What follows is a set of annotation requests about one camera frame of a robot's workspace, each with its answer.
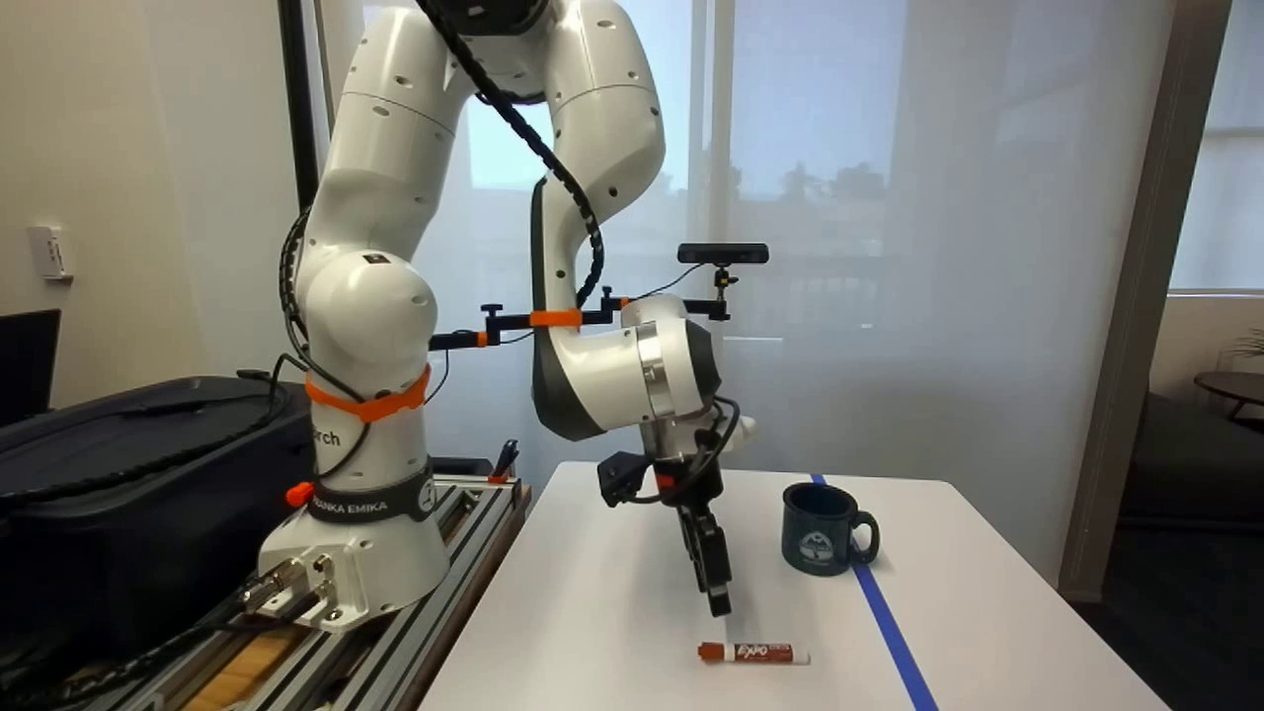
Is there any white wall switch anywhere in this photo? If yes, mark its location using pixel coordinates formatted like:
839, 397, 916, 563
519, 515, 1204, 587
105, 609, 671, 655
28, 227, 76, 285

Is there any black camera on boom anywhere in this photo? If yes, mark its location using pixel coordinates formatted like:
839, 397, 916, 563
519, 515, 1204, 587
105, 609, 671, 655
430, 243, 772, 354

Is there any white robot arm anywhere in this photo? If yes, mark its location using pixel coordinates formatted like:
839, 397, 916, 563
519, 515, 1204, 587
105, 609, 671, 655
263, 0, 738, 627

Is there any black equipment case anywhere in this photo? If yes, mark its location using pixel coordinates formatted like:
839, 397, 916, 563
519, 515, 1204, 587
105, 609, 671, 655
0, 376, 313, 655

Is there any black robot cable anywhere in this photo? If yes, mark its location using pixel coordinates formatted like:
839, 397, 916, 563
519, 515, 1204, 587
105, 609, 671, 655
414, 0, 608, 311

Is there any dark round side table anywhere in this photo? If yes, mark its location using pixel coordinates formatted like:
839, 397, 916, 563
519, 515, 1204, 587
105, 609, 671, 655
1199, 373, 1264, 418

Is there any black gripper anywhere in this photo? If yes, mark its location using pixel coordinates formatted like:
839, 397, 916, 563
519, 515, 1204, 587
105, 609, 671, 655
675, 468, 731, 617

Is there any red marker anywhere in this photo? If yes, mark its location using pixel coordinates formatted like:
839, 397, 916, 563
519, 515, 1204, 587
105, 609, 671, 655
697, 641, 809, 666

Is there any blue tape line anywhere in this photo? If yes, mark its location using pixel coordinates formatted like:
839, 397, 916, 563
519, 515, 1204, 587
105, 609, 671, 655
805, 472, 942, 711

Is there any dark green mug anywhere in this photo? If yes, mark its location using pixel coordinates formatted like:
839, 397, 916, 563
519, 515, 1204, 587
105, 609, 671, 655
783, 483, 883, 579

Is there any aluminium rail base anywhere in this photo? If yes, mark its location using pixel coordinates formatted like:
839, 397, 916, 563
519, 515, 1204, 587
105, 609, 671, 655
66, 468, 530, 711

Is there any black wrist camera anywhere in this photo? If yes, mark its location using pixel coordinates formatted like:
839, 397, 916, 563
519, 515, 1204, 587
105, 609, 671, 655
596, 452, 652, 505

